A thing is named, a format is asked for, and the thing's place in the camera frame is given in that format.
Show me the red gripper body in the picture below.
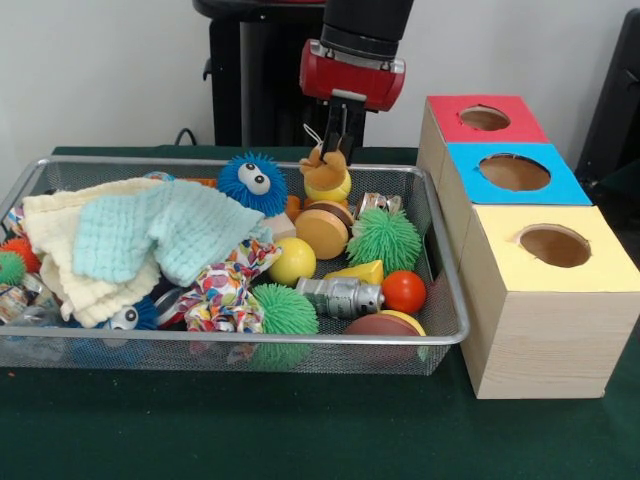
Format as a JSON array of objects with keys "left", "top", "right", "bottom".
[{"left": 298, "top": 38, "right": 407, "bottom": 114}]

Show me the yellow tennis ball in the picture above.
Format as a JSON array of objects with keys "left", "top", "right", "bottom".
[{"left": 303, "top": 172, "right": 352, "bottom": 205}]

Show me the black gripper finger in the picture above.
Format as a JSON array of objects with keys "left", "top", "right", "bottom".
[
  {"left": 322, "top": 99, "right": 345, "bottom": 157},
  {"left": 343, "top": 104, "right": 366, "bottom": 165}
]

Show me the black panel stand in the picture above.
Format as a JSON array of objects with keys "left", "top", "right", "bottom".
[{"left": 574, "top": 7, "right": 640, "bottom": 201}]

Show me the orange plush toy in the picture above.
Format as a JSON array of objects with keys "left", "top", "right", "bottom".
[{"left": 298, "top": 123, "right": 350, "bottom": 191}]

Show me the light blue waffle cloth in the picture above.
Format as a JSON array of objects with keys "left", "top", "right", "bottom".
[{"left": 72, "top": 179, "right": 275, "bottom": 289}]

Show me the cream waffle cloth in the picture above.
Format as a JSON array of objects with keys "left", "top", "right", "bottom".
[{"left": 22, "top": 177, "right": 166, "bottom": 329}]

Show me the green spiky puffer ball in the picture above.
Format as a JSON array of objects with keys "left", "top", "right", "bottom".
[
  {"left": 345, "top": 207, "right": 424, "bottom": 271},
  {"left": 251, "top": 283, "right": 320, "bottom": 335}
]

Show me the wooden box with three holes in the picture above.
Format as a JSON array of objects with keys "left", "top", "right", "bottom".
[{"left": 416, "top": 94, "right": 640, "bottom": 400}]

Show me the dark green table cloth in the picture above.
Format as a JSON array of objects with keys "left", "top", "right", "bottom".
[{"left": 0, "top": 144, "right": 640, "bottom": 480}]

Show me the toy hamburger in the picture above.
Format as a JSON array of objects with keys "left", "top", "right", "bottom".
[{"left": 294, "top": 199, "right": 355, "bottom": 261}]

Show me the metal wire mesh bin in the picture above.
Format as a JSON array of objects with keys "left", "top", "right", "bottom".
[{"left": 0, "top": 154, "right": 471, "bottom": 377}]

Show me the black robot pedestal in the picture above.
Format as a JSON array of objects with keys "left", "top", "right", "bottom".
[{"left": 192, "top": 0, "right": 404, "bottom": 148}]

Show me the silver toy robot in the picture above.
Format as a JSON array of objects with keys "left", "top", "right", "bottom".
[{"left": 294, "top": 276, "right": 386, "bottom": 320}]

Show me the large blue fuzzy eyed ball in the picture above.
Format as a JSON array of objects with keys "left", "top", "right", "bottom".
[{"left": 217, "top": 152, "right": 290, "bottom": 219}]

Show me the yellow smiley ball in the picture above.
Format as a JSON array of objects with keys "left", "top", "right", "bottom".
[{"left": 268, "top": 237, "right": 318, "bottom": 287}]

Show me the red ball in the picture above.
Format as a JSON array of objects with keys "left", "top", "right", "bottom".
[{"left": 382, "top": 270, "right": 428, "bottom": 315}]

